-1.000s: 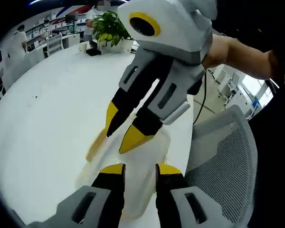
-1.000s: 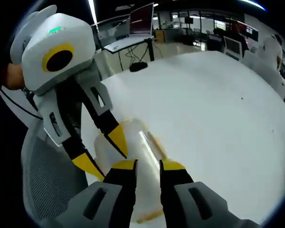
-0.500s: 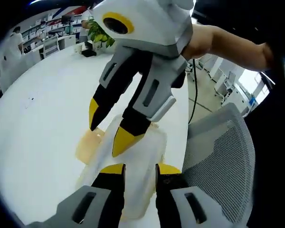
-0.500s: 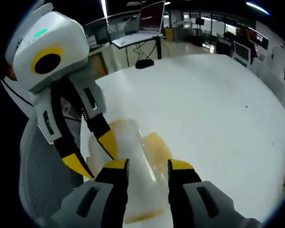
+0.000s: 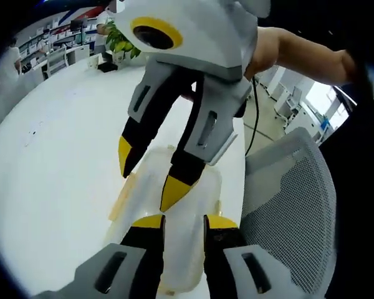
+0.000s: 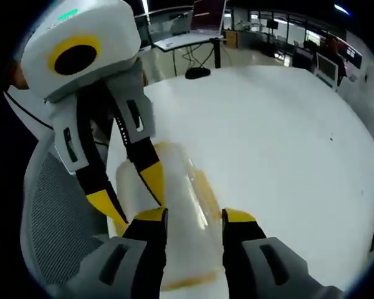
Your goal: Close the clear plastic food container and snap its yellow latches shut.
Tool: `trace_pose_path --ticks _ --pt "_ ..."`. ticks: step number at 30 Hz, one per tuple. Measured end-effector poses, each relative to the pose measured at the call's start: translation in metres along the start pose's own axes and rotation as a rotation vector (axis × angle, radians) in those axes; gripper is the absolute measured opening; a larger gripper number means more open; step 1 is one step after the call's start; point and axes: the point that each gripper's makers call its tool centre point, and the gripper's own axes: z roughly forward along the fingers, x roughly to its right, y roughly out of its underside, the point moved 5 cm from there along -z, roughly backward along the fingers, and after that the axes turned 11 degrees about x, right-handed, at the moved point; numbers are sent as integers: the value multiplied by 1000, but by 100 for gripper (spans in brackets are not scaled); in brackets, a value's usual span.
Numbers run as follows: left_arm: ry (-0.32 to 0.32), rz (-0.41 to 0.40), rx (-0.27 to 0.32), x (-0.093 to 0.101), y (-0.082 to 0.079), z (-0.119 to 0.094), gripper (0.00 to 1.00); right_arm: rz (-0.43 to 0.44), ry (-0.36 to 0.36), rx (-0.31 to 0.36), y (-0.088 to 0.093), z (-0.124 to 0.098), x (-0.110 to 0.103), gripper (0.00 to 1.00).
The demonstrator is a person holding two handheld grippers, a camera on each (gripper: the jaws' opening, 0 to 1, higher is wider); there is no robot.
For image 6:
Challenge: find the clear container with yellow buckles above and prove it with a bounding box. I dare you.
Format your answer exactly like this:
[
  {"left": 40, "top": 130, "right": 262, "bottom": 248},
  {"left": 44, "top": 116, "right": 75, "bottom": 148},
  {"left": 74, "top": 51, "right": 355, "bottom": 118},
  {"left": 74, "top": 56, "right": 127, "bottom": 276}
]
[{"left": 115, "top": 141, "right": 223, "bottom": 292}]

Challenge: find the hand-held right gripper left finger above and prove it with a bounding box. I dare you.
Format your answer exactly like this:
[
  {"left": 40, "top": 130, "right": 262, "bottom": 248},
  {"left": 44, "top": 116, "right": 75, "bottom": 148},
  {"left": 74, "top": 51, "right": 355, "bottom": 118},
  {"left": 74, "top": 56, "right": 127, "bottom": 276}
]
[{"left": 48, "top": 207, "right": 169, "bottom": 299}]

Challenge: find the dark monitor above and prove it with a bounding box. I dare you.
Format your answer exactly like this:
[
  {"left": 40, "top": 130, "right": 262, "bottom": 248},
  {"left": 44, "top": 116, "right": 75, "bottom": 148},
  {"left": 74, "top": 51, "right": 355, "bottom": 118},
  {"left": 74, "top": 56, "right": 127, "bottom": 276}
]
[{"left": 342, "top": 43, "right": 363, "bottom": 69}]

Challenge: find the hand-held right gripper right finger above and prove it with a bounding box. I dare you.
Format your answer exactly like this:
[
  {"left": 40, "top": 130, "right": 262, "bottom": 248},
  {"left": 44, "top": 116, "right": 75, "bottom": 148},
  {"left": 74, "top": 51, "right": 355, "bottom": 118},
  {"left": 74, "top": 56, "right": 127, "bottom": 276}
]
[{"left": 221, "top": 207, "right": 344, "bottom": 299}]

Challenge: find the black oval object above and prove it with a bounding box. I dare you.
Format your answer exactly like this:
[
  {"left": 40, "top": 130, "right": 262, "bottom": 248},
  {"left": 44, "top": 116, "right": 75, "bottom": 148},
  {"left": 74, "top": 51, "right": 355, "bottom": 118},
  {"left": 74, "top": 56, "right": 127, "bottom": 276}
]
[{"left": 185, "top": 67, "right": 212, "bottom": 80}]

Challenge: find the open laptop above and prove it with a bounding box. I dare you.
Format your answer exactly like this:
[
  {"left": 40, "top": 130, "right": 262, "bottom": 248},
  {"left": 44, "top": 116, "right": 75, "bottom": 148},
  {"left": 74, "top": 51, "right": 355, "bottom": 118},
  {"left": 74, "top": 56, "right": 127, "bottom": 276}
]
[{"left": 154, "top": 0, "right": 228, "bottom": 51}]

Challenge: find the black laptop stand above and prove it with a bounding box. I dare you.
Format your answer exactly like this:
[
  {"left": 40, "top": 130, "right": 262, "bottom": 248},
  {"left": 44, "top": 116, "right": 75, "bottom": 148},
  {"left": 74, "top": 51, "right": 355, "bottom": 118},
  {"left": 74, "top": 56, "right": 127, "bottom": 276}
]
[{"left": 171, "top": 37, "right": 225, "bottom": 75}]

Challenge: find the grey mesh office chair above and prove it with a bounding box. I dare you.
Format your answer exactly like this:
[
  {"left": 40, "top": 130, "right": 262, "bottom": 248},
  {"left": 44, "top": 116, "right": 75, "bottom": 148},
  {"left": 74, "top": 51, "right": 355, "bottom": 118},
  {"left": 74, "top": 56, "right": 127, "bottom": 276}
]
[{"left": 20, "top": 145, "right": 125, "bottom": 286}]

